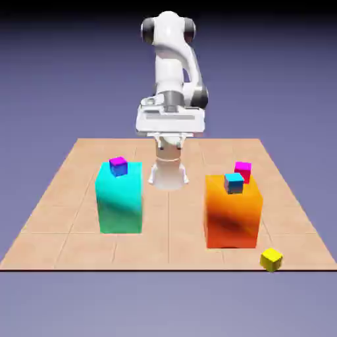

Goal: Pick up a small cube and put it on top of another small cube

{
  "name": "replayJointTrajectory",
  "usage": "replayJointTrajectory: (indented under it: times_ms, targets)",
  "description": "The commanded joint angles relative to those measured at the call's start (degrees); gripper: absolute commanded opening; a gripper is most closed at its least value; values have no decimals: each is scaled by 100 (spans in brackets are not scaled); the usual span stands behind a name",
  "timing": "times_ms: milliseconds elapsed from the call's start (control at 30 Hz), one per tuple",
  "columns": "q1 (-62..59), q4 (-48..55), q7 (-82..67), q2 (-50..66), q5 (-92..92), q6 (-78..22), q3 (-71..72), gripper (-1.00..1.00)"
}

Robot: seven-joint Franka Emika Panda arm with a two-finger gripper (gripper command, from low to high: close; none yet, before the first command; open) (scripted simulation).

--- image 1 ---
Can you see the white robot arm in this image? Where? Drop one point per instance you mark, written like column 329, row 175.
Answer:
column 168, row 39

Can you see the small pink cube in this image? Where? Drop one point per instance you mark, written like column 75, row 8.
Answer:
column 243, row 168

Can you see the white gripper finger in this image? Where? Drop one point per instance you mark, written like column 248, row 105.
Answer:
column 180, row 143
column 160, row 143

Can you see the small light blue cube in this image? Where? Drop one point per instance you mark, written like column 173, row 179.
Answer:
column 234, row 183

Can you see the small purple cube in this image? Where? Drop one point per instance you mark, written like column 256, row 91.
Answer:
column 119, row 166

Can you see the large cyan box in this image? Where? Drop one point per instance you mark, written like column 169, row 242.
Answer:
column 118, row 202

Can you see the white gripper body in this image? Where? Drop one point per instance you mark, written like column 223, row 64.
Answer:
column 171, row 123

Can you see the large orange box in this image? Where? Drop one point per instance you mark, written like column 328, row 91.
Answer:
column 233, row 218

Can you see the small yellow cube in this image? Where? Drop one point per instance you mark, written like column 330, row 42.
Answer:
column 271, row 259

